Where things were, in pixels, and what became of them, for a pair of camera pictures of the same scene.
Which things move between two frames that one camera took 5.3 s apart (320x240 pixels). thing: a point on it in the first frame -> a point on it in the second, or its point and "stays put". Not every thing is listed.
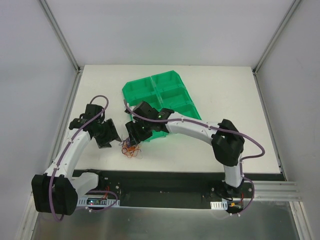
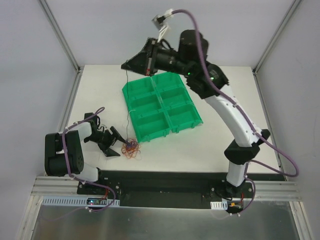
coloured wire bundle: [128, 150] stays put
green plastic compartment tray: [174, 95] stays put
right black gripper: [136, 132] -> [150, 61]
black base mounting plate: [173, 189] stays put
